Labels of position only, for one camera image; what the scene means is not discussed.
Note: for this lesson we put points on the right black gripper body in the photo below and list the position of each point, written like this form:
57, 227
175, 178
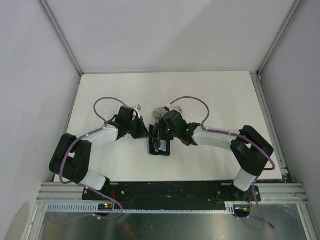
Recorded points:
165, 132

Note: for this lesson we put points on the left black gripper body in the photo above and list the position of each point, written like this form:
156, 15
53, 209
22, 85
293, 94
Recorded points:
135, 128

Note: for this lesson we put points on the patterned glasses case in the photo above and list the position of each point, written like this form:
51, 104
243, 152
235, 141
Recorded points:
160, 112

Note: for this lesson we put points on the blue cleaning cloth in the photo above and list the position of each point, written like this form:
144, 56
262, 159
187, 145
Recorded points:
160, 146

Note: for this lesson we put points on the black rectangular glasses case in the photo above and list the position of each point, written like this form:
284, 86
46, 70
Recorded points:
165, 154

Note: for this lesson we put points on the black sunglasses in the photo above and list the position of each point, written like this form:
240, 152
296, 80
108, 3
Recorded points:
154, 135

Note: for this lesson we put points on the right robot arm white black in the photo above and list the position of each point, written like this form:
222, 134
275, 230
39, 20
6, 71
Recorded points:
250, 149

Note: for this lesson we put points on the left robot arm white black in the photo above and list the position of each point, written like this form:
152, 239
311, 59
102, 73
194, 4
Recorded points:
71, 159

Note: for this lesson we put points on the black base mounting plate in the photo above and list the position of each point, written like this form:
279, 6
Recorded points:
175, 195

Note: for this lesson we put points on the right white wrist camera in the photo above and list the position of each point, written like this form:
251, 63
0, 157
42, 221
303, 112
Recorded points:
169, 108

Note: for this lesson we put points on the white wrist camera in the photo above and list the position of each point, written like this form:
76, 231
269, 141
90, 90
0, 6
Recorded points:
169, 108
137, 109

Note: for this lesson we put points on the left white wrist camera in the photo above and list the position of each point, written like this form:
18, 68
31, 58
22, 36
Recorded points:
137, 109

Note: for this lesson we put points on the white slotted cable duct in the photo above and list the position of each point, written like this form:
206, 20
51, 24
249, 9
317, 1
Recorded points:
91, 207

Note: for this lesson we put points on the left aluminium corner post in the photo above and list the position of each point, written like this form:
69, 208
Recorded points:
52, 20

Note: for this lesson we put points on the aluminium corner post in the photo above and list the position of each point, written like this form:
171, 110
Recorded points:
280, 35
52, 20

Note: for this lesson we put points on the right aluminium corner post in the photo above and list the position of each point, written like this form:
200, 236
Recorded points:
280, 35

